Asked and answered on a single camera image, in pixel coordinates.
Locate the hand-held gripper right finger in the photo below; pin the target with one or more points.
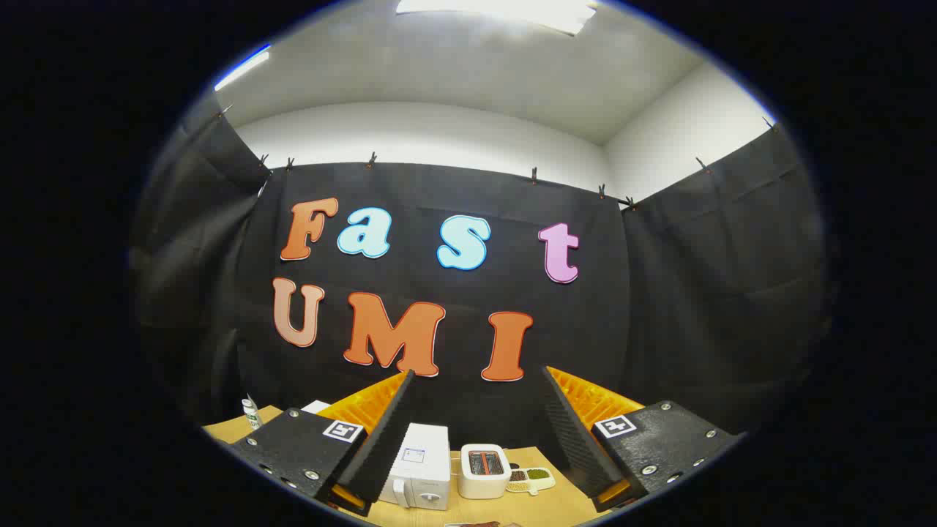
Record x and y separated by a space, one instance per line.
575 446

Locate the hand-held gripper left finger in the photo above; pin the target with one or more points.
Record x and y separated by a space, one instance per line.
381 446

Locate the white microwave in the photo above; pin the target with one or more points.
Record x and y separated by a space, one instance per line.
424 468

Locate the white divided dish of beans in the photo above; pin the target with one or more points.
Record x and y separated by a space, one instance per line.
531 479

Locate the white toaster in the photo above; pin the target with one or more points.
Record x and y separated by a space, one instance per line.
483 479

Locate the white bottle with green label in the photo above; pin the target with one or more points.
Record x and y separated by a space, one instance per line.
251 416

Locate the narrow ceiling light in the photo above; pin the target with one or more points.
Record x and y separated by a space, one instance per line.
241 69

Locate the large ceiling light panel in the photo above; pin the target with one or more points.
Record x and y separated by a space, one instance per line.
498 11

